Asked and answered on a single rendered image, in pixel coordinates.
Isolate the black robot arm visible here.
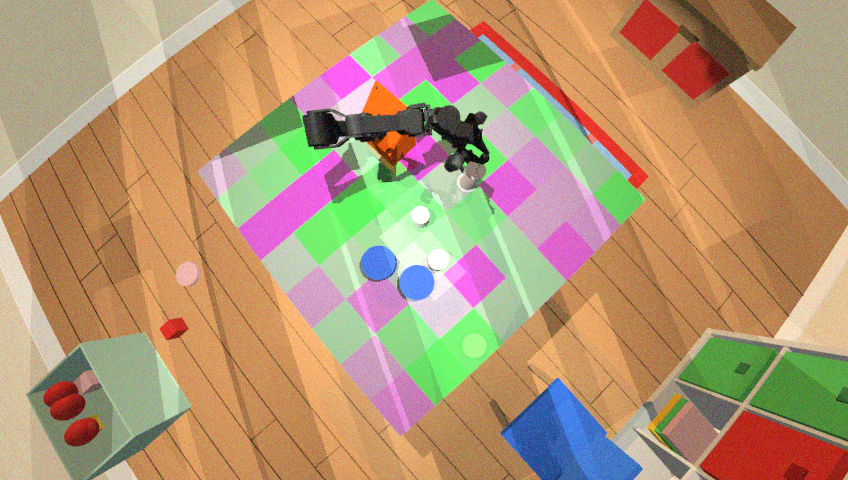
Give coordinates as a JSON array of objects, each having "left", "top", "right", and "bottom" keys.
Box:
[{"left": 302, "top": 102, "right": 481, "bottom": 150}]

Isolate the blue disc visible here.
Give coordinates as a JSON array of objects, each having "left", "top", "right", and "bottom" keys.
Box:
[
  {"left": 400, "top": 265, "right": 434, "bottom": 300},
  {"left": 361, "top": 245, "right": 397, "bottom": 280}
]

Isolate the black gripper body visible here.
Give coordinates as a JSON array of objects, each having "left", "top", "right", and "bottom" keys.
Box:
[{"left": 440, "top": 111, "right": 487, "bottom": 172}]

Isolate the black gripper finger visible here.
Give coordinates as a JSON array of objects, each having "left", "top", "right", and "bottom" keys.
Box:
[
  {"left": 472, "top": 128, "right": 490, "bottom": 155},
  {"left": 465, "top": 149, "right": 485, "bottom": 164}
]

